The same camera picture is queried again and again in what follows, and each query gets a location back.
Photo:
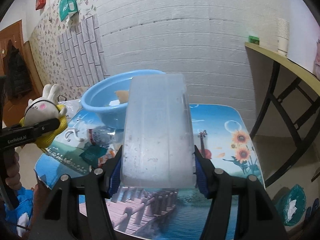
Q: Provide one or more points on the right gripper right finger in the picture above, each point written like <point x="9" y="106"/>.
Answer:
<point x="257" y="217"/>

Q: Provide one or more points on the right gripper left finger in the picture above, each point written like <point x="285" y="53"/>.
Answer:
<point x="76" y="207"/>

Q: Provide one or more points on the white bunny plush yellow net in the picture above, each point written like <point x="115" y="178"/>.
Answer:
<point x="45" y="108"/>

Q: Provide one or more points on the frosted clear plastic box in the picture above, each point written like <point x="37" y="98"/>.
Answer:
<point x="158" y="147"/>

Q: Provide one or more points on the white plastic hook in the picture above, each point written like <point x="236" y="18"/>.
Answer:
<point x="74" y="132"/>

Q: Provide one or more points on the person's left hand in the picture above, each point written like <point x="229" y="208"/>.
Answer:
<point x="13" y="172"/>

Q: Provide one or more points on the teal trash bin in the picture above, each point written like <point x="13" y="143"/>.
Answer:
<point x="291" y="206"/>

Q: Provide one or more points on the orange snack packet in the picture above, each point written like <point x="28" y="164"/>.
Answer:
<point x="108" y="155"/>

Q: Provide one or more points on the white plastic shopping bag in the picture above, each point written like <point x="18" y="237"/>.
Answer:
<point x="73" y="106"/>

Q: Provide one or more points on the printed scenery table mat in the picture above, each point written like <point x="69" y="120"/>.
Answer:
<point x="161" y="199"/>

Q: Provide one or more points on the clear bottle with silver cap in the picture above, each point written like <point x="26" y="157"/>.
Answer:
<point x="102" y="136"/>

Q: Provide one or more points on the light blue plastic basin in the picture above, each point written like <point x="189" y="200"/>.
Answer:
<point x="97" y="98"/>

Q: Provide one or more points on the brown wooden door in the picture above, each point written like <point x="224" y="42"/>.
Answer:
<point x="23" y="81"/>

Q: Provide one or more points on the green small box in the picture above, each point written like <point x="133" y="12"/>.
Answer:
<point x="254" y="40"/>

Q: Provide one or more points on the stack of white paper cups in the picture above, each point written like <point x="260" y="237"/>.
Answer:
<point x="283" y="32"/>

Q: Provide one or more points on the red wall box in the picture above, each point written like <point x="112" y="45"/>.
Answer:
<point x="40" y="4"/>

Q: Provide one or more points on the teal hanging wall pouch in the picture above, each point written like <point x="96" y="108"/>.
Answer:
<point x="67" y="8"/>

